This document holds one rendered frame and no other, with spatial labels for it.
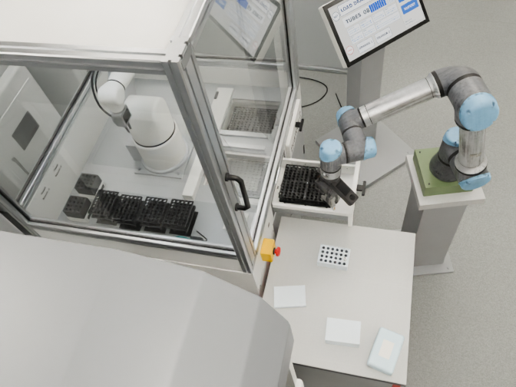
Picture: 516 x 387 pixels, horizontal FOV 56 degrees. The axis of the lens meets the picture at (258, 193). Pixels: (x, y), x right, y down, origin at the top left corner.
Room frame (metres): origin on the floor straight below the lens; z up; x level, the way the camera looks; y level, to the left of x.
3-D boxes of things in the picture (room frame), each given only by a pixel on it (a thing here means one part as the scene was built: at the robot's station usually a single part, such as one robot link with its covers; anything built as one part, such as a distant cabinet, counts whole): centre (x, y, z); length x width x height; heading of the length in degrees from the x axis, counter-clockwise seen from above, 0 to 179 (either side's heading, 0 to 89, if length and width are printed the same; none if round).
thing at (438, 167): (1.11, -0.83, 0.87); 0.15 x 0.15 x 0.10
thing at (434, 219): (1.11, -0.83, 0.38); 0.30 x 0.30 x 0.76; 81
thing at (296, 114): (1.50, -0.24, 0.87); 0.29 x 0.02 x 0.11; 156
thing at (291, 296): (0.73, -0.03, 0.77); 0.13 x 0.09 x 0.02; 78
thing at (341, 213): (1.17, -0.21, 0.86); 0.40 x 0.26 x 0.06; 66
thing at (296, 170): (1.16, -0.22, 0.87); 0.22 x 0.18 x 0.06; 66
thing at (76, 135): (1.00, 0.52, 1.52); 0.87 x 0.01 x 0.86; 66
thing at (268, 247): (0.90, 0.01, 0.88); 0.07 x 0.05 x 0.07; 156
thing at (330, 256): (0.85, -0.24, 0.78); 0.12 x 0.08 x 0.04; 64
